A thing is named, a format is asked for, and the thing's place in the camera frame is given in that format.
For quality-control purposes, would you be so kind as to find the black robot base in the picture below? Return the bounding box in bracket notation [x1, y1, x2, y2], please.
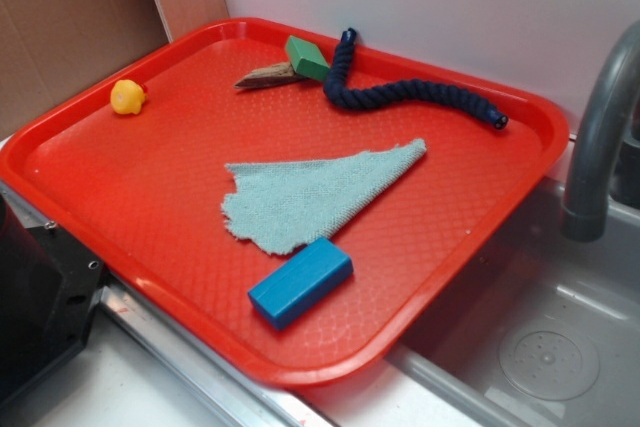
[1, 200, 106, 409]

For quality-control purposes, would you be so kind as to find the yellow rubber duck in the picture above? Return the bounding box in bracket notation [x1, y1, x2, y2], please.
[110, 79, 147, 115]

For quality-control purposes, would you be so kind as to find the red plastic tray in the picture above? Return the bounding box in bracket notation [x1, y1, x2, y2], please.
[1, 19, 569, 387]

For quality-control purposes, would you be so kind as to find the light blue cloth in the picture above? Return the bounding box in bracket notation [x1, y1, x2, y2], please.
[221, 139, 427, 255]

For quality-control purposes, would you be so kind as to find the blue rectangular block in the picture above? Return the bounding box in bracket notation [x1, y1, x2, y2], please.
[248, 238, 354, 331]

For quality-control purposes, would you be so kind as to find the brown wood piece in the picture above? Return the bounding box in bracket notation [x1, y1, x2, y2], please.
[234, 61, 307, 90]

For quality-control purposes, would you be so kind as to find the green wooden block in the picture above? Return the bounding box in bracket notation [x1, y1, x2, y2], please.
[285, 36, 330, 82]

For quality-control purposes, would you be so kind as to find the grey sink basin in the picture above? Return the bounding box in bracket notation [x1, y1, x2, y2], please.
[388, 180, 639, 426]

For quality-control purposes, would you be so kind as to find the brown cardboard panel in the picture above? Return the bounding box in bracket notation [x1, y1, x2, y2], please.
[1, 0, 228, 138]

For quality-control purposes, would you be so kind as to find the grey sink faucet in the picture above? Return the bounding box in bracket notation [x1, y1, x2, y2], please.
[561, 22, 639, 242]

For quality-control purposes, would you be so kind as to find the dark blue rope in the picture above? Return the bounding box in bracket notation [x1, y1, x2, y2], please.
[322, 27, 510, 136]

